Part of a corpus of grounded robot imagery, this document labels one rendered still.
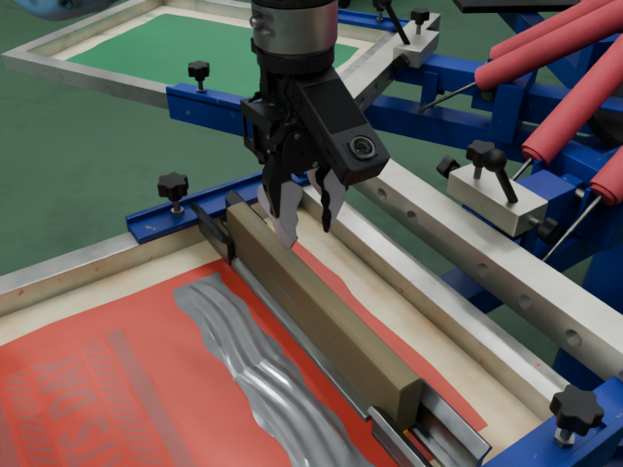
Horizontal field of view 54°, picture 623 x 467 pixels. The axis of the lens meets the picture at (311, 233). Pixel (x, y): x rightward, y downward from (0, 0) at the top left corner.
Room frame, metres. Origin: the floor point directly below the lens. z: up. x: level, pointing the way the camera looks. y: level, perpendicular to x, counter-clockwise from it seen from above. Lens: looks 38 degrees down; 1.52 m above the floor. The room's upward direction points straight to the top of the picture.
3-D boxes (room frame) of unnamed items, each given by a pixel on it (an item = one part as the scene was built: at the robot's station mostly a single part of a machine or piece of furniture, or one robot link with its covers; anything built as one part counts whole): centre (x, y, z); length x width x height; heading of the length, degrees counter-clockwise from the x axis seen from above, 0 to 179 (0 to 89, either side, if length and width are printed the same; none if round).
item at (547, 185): (0.71, -0.29, 1.02); 0.17 x 0.06 x 0.05; 123
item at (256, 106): (0.54, 0.02, 1.26); 0.09 x 0.08 x 0.12; 34
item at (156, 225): (0.77, 0.13, 0.98); 0.30 x 0.05 x 0.07; 123
